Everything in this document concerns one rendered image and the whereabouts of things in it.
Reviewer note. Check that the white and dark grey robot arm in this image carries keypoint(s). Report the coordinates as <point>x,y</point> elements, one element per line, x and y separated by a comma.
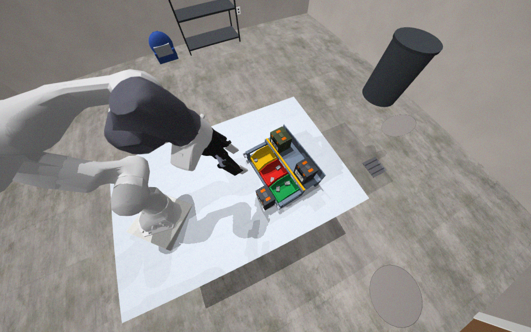
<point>142,117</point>

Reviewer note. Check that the yellow open bin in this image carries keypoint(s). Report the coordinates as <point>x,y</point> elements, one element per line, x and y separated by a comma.
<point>264,156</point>

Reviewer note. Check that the red open bin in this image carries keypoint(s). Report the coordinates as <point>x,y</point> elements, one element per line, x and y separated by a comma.
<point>269,171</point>

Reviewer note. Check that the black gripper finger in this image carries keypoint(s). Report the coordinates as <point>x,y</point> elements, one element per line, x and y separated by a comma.
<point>227,144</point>
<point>228,164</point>

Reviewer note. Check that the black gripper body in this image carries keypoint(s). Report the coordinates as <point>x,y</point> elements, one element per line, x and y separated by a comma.
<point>213,148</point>

